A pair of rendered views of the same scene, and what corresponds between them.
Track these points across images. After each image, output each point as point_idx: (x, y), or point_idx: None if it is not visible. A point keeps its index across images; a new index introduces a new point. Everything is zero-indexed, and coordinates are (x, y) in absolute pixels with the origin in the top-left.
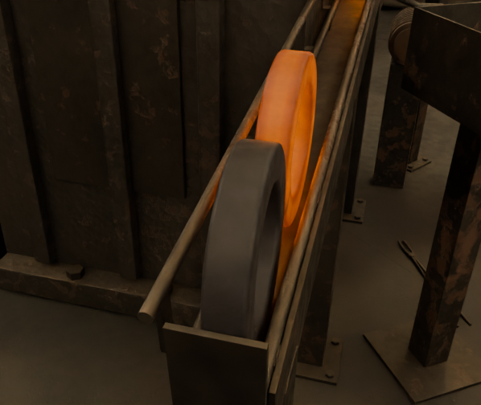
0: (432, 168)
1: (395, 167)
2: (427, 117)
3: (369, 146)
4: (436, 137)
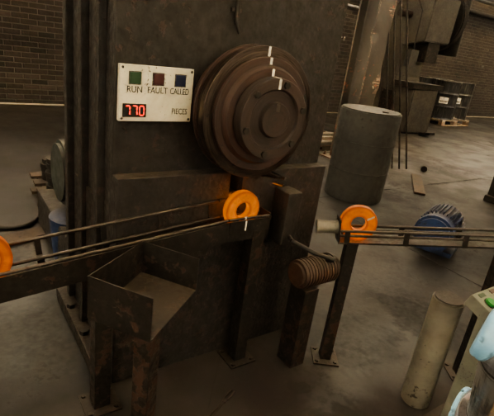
0: (332, 370)
1: (287, 351)
2: (393, 342)
3: (317, 336)
4: (374, 356)
